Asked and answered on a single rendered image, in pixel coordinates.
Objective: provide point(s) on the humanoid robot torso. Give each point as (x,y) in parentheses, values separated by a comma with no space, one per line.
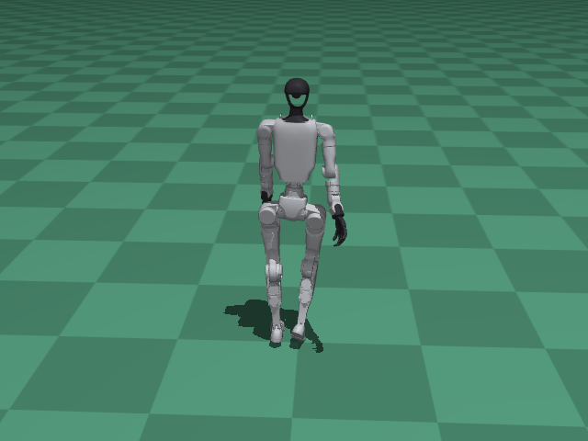
(295,148)

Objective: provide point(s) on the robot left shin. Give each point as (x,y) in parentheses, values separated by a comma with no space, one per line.
(274,297)

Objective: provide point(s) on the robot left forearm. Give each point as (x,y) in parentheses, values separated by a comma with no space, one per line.
(266,179)

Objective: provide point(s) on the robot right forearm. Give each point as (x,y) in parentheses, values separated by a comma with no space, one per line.
(333,191)

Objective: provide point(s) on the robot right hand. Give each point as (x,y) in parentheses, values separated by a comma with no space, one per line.
(339,224)

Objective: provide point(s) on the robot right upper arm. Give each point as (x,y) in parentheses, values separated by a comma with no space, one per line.
(326,132)

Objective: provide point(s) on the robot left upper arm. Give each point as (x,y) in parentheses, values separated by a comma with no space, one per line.
(264,132)

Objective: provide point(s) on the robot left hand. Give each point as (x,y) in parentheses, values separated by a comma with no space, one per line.
(264,197)

